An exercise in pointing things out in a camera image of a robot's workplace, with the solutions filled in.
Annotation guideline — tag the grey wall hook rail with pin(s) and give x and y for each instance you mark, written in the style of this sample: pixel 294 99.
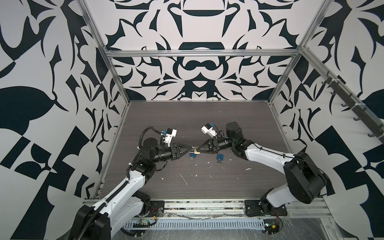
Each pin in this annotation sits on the grey wall hook rail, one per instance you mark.
pixel 352 102

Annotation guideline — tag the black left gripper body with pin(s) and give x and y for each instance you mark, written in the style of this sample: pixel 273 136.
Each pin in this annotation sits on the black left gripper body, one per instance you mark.
pixel 173 151

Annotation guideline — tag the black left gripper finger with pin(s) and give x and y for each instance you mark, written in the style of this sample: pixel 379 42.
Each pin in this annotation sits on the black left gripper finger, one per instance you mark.
pixel 182 151
pixel 182 146

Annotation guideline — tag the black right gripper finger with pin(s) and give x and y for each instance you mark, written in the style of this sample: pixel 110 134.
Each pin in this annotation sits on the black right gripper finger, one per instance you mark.
pixel 205 143
pixel 205 150

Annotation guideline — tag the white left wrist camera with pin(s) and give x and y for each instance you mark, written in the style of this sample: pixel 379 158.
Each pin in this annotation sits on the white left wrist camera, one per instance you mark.
pixel 167 136

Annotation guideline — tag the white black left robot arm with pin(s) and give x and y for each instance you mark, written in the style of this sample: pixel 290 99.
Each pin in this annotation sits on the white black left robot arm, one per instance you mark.
pixel 109 215

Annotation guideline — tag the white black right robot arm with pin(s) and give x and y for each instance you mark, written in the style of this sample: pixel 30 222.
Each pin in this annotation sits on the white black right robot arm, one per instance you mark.
pixel 304 180

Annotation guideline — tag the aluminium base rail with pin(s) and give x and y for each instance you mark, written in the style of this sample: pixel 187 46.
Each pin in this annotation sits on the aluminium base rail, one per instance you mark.
pixel 204 208

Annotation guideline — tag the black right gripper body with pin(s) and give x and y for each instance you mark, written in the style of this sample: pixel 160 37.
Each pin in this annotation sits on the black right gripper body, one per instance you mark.
pixel 221 144

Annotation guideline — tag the white slotted cable duct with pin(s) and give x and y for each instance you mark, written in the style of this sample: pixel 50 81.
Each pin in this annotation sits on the white slotted cable duct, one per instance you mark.
pixel 206 224

